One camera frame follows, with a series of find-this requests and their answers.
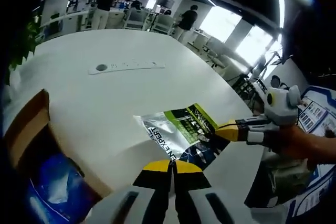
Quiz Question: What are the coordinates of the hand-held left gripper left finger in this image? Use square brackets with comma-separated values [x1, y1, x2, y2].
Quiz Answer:
[86, 159, 174, 224]

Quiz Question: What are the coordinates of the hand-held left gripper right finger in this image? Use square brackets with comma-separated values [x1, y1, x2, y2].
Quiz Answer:
[173, 161, 263, 224]

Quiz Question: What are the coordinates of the silver green foil pouch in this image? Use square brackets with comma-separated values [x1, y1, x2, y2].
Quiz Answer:
[133, 103, 232, 171]

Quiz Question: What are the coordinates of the blue tissue pack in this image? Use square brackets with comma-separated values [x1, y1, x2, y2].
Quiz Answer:
[25, 153, 94, 222]

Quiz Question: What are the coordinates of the brown cardboard shoe box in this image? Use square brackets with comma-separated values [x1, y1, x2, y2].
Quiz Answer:
[4, 89, 114, 210]

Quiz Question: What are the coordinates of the person's right hand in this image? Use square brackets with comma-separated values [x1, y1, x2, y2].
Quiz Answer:
[265, 125, 316, 167]

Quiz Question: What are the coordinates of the ceiling light strip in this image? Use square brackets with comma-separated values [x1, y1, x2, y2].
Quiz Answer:
[271, 0, 286, 29]

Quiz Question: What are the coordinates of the white table socket strip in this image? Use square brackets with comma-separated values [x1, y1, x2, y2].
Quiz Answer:
[88, 61, 166, 76]

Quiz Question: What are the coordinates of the group of white office chairs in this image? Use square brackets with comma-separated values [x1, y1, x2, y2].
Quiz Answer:
[123, 7, 179, 35]

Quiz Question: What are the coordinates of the green potted plant white pot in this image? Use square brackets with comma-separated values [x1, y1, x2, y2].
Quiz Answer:
[7, 15, 40, 86]

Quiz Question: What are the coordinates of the blue white wall board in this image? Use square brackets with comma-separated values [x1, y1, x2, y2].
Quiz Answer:
[286, 84, 336, 210]

